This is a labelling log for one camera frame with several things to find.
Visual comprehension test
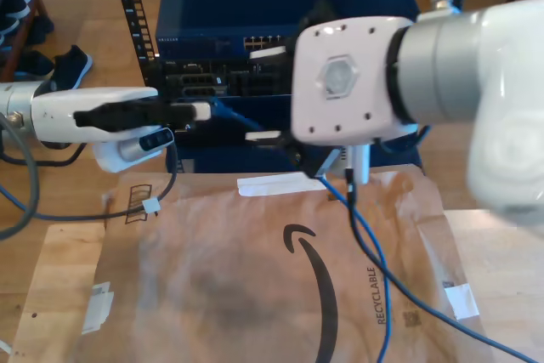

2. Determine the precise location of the black server unit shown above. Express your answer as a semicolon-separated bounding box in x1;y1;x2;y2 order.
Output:
144;54;297;99

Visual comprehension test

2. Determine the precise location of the blue network switch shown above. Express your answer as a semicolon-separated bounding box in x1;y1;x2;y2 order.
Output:
155;0;422;58

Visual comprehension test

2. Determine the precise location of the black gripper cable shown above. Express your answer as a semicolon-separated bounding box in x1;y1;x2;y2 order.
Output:
0;141;88;167
376;123;431;155

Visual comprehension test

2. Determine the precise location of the white barcode label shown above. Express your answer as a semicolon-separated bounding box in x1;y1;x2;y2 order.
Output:
82;281;115;336

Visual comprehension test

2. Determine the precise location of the dark sneaker white sole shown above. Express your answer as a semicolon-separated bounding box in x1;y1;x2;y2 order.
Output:
12;50;56;82
50;43;94;91

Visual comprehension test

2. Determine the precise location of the blue network cable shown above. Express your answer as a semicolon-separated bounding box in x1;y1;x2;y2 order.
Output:
209;97;394;363

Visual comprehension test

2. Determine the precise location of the white cable tag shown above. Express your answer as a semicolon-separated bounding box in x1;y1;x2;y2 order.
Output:
141;197;162;216

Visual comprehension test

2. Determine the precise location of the black perforated rack post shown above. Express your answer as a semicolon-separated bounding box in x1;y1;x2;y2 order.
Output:
109;0;165;92

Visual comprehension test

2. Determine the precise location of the black camera cable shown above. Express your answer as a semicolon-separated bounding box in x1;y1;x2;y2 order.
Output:
344;166;544;363

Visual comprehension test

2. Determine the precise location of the dark grey camera cable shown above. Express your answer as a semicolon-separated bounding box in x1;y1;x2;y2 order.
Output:
36;139;179;222

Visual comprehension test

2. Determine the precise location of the white paper label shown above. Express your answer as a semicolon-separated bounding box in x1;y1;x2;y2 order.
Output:
443;281;482;321

